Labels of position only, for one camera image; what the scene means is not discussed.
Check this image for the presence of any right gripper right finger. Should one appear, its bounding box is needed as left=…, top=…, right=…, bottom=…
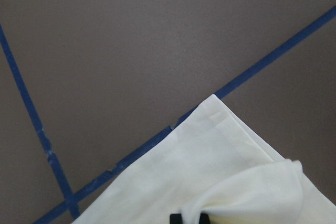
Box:
left=198, top=213, right=211, bottom=224

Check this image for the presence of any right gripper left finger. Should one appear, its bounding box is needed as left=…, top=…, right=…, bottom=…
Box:
left=169, top=214, right=182, bottom=224

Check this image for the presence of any cream long-sleeve printed shirt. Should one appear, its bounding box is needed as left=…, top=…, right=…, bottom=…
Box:
left=76, top=95, right=335, bottom=223

